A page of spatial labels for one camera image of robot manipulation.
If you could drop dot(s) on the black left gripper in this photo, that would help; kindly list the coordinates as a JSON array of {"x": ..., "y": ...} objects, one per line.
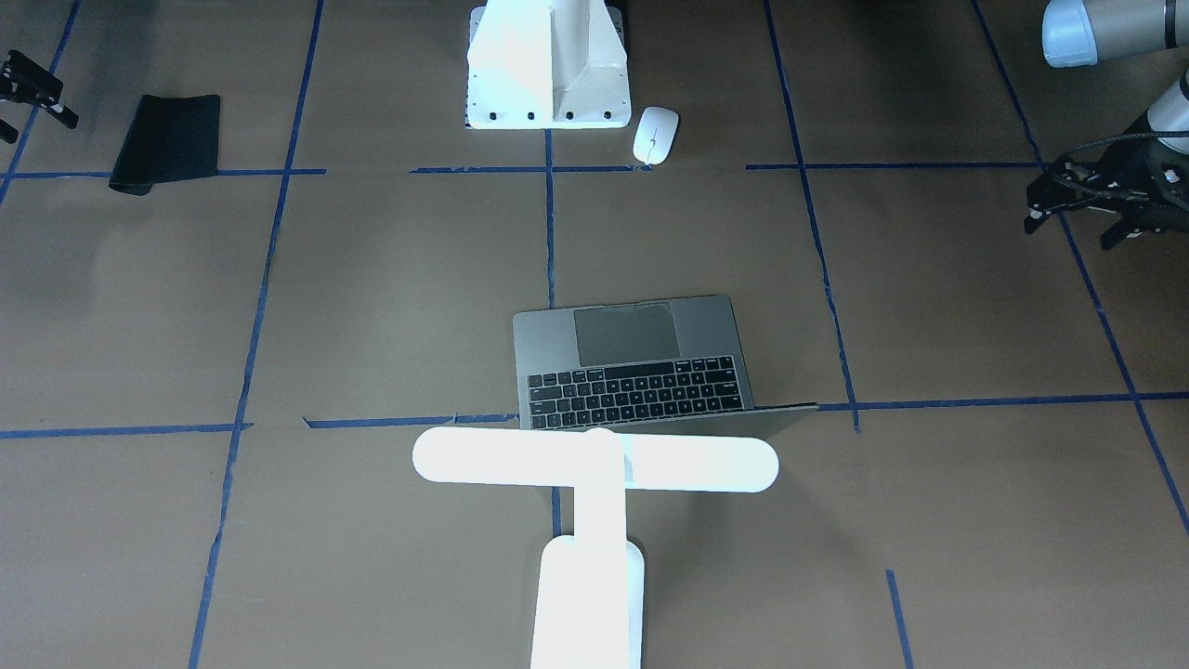
[{"x": 1135, "y": 173}]

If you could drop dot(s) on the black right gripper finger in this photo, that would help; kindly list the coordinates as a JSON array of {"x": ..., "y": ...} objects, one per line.
[
  {"x": 24, "y": 81},
  {"x": 8, "y": 133}
]

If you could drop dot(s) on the black mouse pad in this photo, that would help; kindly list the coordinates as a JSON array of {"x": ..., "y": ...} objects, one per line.
[{"x": 169, "y": 140}]

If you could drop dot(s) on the grey laptop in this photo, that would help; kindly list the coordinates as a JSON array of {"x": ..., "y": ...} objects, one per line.
[{"x": 656, "y": 367}]

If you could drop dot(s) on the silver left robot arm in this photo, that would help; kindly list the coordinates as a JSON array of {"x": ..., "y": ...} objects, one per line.
[{"x": 1077, "y": 33}]

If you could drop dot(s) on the white computer mouse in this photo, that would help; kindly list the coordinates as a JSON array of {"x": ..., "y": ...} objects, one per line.
[{"x": 655, "y": 135}]

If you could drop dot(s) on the white desk lamp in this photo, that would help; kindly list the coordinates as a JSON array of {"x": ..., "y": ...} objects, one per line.
[{"x": 589, "y": 609}]

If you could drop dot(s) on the white pedestal column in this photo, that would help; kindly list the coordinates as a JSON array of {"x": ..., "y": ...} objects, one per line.
[{"x": 533, "y": 65}]

